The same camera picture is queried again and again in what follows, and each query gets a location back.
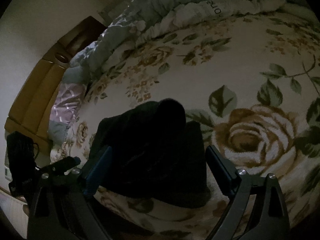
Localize purple patterned pillow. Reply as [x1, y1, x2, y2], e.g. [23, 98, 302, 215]
[50, 83, 87, 124]

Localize floral cream bed blanket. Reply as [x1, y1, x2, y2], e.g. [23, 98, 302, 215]
[50, 12, 319, 225]

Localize wooden headboard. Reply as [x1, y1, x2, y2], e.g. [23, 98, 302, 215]
[4, 43, 71, 151]

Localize dark wooden nightstand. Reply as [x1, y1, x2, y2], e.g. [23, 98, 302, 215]
[58, 16, 106, 56]

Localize grey-green quilted duvet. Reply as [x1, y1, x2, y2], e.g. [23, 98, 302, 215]
[47, 0, 313, 145]

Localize black pants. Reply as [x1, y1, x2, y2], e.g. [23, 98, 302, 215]
[89, 99, 210, 209]

